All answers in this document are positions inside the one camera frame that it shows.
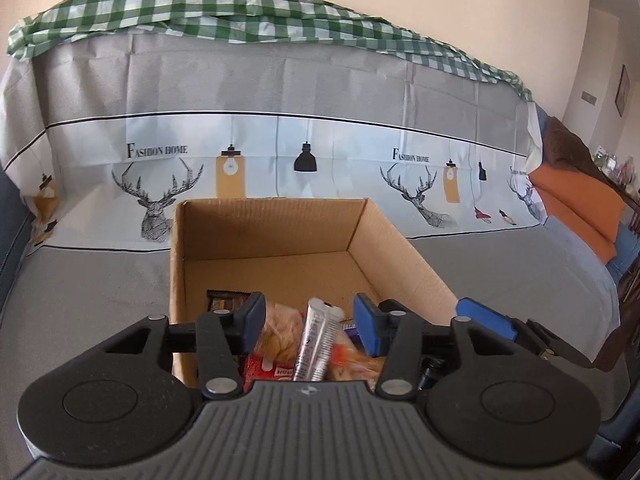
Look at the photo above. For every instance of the clear bag of brown snacks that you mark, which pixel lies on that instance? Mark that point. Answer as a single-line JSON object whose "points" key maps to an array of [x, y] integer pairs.
{"points": [[280, 332]]}

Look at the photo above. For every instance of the grey seat cover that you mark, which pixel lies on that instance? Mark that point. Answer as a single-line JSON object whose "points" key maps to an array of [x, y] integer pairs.
{"points": [[100, 280]]}

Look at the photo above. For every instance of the wall light switch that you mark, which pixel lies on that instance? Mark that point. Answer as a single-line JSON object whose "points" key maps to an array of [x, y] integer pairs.
{"points": [[589, 98]]}

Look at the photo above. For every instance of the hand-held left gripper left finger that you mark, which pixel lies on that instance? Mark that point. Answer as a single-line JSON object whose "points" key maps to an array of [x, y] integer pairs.
{"points": [[252, 322]]}

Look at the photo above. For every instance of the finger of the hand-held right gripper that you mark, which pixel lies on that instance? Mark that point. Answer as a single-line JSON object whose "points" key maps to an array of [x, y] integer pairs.
{"points": [[487, 317], [430, 374]]}

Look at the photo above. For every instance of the red snack packet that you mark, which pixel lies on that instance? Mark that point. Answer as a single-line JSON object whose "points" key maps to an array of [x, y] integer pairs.
{"points": [[265, 367]]}

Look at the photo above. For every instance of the deer print cloth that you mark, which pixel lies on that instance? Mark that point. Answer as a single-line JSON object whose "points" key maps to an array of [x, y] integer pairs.
{"points": [[300, 85]]}

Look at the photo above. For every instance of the small red sausage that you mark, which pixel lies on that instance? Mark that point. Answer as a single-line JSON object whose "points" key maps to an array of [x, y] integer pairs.
{"points": [[338, 355]]}

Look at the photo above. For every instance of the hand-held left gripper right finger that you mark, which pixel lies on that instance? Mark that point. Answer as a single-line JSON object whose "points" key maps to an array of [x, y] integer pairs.
{"points": [[367, 327]]}

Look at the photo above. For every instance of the clear bag of green-speckled snacks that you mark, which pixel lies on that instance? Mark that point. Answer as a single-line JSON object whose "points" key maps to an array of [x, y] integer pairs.
{"points": [[360, 367]]}

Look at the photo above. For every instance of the framed wall picture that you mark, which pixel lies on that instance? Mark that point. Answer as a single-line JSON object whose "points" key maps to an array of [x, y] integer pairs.
{"points": [[622, 90]]}

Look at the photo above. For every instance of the dark brown snack packet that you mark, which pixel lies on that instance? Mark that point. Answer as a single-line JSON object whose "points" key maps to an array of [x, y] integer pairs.
{"points": [[225, 302]]}

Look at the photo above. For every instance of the orange cushion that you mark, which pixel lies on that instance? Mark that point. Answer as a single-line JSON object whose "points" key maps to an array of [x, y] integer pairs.
{"points": [[575, 195]]}

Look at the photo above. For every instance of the brown blanket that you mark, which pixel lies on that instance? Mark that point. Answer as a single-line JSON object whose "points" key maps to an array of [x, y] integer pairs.
{"points": [[565, 145]]}

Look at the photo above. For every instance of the cardboard box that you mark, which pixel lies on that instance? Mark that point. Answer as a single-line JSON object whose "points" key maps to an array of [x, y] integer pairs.
{"points": [[280, 230]]}

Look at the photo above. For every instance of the green checked cloth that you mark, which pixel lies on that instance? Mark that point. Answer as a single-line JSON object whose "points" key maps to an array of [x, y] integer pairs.
{"points": [[200, 5]]}

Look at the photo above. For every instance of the silver snack packet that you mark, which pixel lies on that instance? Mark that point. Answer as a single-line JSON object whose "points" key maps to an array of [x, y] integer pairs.
{"points": [[315, 345]]}

